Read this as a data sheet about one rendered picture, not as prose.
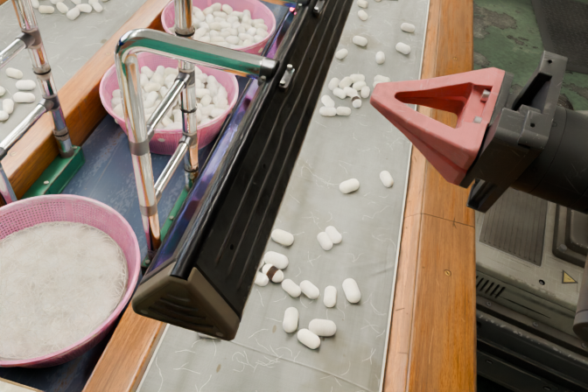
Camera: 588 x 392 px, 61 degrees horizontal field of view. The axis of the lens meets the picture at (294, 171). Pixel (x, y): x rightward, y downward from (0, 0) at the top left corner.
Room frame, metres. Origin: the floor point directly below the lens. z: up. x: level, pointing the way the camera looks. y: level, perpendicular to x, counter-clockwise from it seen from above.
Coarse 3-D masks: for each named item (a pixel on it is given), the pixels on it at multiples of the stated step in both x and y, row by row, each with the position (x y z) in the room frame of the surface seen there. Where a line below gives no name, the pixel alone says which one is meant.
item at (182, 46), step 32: (288, 0) 0.54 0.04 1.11; (320, 0) 0.56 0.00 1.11; (128, 32) 0.41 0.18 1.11; (160, 32) 0.41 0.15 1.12; (192, 32) 0.56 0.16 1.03; (128, 64) 0.41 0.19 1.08; (192, 64) 0.56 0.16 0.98; (224, 64) 0.39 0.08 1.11; (256, 64) 0.39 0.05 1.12; (128, 96) 0.41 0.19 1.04; (192, 96) 0.56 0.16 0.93; (128, 128) 0.41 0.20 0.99; (192, 128) 0.56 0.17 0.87; (192, 160) 0.56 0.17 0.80; (160, 192) 0.44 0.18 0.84
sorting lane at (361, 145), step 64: (384, 0) 1.33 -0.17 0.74; (384, 64) 1.02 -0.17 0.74; (320, 128) 0.75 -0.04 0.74; (384, 128) 0.79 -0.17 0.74; (320, 192) 0.58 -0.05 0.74; (384, 192) 0.61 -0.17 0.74; (320, 256) 0.45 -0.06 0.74; (384, 256) 0.47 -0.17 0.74; (256, 320) 0.33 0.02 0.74; (384, 320) 0.36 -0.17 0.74; (192, 384) 0.23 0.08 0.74; (256, 384) 0.24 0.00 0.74; (320, 384) 0.25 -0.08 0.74
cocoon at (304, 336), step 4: (300, 332) 0.31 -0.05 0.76; (304, 332) 0.31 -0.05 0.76; (308, 332) 0.31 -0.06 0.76; (300, 336) 0.31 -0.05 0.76; (304, 336) 0.31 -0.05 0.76; (308, 336) 0.31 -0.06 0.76; (312, 336) 0.31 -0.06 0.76; (316, 336) 0.31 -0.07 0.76; (300, 340) 0.30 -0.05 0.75; (304, 340) 0.30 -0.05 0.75; (308, 340) 0.30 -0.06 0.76; (312, 340) 0.30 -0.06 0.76; (316, 340) 0.30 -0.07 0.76; (304, 344) 0.30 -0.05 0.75; (308, 344) 0.30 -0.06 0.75; (312, 344) 0.30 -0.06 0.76; (316, 344) 0.30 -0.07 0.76; (312, 348) 0.30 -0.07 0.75
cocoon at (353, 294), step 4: (348, 280) 0.40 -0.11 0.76; (352, 280) 0.40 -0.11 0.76; (344, 284) 0.40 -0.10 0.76; (348, 284) 0.40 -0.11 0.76; (352, 284) 0.40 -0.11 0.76; (356, 284) 0.40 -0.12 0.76; (344, 288) 0.39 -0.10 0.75; (348, 288) 0.39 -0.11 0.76; (352, 288) 0.39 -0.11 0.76; (356, 288) 0.39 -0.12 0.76; (348, 292) 0.38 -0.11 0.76; (352, 292) 0.38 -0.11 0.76; (356, 292) 0.38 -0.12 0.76; (348, 296) 0.38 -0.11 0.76; (352, 296) 0.38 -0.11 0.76; (356, 296) 0.38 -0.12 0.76; (348, 300) 0.38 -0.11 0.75; (352, 300) 0.37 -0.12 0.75; (356, 300) 0.38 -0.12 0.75
